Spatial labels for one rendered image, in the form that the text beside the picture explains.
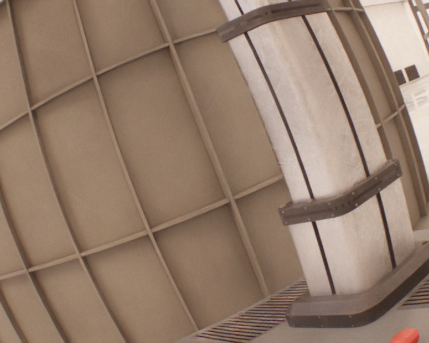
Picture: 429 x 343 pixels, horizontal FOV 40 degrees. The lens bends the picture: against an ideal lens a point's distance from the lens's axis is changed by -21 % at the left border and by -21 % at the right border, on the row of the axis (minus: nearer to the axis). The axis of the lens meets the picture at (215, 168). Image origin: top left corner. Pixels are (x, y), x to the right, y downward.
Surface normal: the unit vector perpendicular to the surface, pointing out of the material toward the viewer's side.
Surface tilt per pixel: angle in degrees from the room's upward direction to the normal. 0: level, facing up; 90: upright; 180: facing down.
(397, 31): 90
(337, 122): 90
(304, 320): 90
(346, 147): 90
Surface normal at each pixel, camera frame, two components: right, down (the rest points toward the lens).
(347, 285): -0.80, 0.34
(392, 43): 0.42, -0.10
